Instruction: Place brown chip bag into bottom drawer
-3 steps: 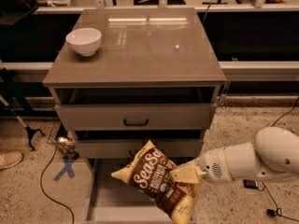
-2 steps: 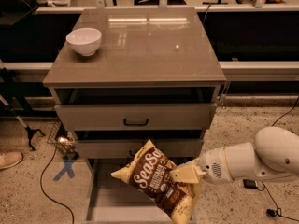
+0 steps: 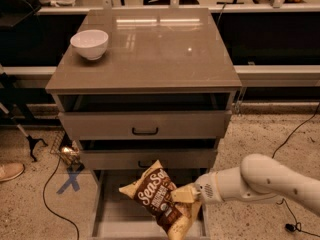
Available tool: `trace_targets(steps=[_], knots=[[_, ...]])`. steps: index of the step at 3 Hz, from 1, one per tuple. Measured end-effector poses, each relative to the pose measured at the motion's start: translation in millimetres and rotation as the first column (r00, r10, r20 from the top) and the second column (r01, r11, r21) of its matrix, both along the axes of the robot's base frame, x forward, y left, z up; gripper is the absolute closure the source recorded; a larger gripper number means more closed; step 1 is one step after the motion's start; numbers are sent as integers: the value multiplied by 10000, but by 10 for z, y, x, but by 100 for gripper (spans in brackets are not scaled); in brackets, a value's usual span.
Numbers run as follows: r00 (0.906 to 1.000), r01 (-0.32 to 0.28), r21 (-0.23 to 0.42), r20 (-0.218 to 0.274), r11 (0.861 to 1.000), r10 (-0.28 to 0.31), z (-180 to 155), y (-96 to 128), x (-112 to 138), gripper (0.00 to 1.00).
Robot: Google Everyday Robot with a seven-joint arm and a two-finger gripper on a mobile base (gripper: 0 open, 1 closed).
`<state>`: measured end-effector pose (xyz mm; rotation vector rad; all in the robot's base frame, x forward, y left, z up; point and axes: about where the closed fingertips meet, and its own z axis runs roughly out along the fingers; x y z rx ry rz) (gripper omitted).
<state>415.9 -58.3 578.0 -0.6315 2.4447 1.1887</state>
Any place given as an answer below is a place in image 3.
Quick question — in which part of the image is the black tripod stand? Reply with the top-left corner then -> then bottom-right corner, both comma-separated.
0,63 -> 49,163

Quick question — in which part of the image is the black cable right floor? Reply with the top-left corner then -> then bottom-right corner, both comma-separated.
271,102 -> 320,238

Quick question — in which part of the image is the blue tape cross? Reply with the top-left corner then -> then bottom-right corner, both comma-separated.
57,171 -> 80,194

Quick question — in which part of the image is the grey drawer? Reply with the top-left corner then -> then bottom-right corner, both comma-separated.
59,111 -> 231,140
80,149 -> 217,170
89,168 -> 210,240

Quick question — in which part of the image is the bottom grey drawer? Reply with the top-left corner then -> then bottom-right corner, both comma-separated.
89,168 -> 210,240

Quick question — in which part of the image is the brown chip bag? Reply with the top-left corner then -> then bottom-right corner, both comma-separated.
119,160 -> 201,240

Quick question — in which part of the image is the tan shoe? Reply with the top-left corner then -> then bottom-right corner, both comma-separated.
0,163 -> 24,182

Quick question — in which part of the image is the wire basket on floor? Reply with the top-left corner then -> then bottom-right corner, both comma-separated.
50,131 -> 81,166

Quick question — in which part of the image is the middle grey drawer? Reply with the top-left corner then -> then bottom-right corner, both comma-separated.
80,149 -> 217,170

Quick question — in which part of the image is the top grey drawer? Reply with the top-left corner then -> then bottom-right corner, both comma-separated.
59,111 -> 231,140

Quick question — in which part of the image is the black cable floor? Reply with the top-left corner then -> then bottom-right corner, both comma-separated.
271,102 -> 320,238
42,156 -> 81,240

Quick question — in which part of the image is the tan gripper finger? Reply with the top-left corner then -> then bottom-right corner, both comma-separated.
171,183 -> 200,203

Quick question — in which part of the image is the white ceramic bowl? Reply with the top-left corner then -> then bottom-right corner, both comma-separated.
70,29 -> 109,60

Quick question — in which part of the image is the black cable left floor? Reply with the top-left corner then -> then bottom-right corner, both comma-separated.
42,156 -> 81,240

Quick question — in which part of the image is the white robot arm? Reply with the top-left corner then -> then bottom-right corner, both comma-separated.
171,154 -> 320,215

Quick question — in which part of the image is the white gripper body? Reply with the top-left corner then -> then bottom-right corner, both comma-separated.
195,169 -> 241,204

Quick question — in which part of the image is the grey drawer cabinet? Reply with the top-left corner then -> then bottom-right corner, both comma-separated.
45,7 -> 243,240

